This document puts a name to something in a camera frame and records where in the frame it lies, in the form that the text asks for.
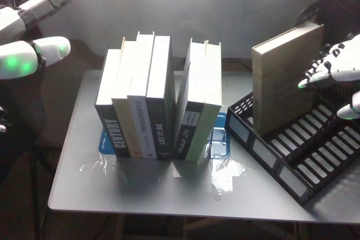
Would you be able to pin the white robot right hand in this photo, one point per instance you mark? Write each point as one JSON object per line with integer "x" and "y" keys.
{"x": 343, "y": 65}

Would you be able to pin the plain tan cover book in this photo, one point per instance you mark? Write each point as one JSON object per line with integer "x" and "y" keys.
{"x": 284, "y": 82}

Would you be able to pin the black slotted file tray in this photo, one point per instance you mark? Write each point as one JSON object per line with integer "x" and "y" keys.
{"x": 278, "y": 165}

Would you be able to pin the white cloth backdrop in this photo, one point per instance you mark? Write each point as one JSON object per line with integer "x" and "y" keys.
{"x": 225, "y": 4}

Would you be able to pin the pale green spine book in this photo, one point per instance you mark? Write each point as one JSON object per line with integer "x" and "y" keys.
{"x": 206, "y": 127}

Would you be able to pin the dark book with grey label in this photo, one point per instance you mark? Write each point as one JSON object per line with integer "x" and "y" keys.
{"x": 187, "y": 127}

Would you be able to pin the black Let It Be book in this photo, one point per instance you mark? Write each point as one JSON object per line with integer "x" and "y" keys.
{"x": 159, "y": 122}

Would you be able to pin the white Fashionopolis book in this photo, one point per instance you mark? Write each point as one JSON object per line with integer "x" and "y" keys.
{"x": 140, "y": 119}

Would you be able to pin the cream spine book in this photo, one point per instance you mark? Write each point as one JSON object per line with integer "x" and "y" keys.
{"x": 126, "y": 122}

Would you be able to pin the dark grey Century book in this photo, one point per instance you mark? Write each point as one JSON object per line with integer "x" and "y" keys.
{"x": 112, "y": 127}

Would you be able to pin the blue plastic bookend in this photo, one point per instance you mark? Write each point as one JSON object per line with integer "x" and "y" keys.
{"x": 105, "y": 144}

